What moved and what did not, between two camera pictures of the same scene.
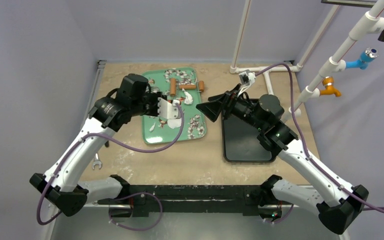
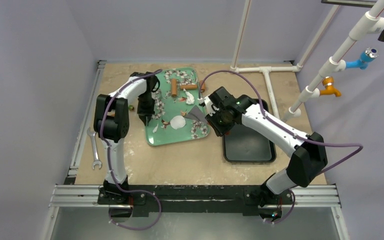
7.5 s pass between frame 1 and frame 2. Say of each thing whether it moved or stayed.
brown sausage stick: stayed
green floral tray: stayed
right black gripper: moved
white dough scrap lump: stayed
